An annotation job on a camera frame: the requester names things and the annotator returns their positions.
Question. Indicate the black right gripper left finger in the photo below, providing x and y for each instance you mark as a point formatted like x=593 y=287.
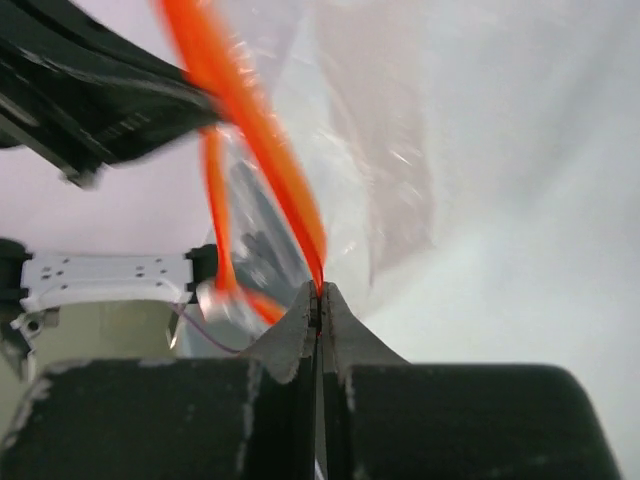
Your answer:
x=246 y=417

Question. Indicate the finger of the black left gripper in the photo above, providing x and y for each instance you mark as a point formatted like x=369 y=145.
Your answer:
x=83 y=97

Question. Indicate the clear zip bag orange zipper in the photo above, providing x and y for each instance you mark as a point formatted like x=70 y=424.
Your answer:
x=319 y=168

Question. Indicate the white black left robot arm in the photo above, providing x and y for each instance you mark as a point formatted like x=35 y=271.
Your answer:
x=35 y=285

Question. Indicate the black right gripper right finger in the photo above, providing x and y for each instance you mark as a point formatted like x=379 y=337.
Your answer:
x=387 y=418

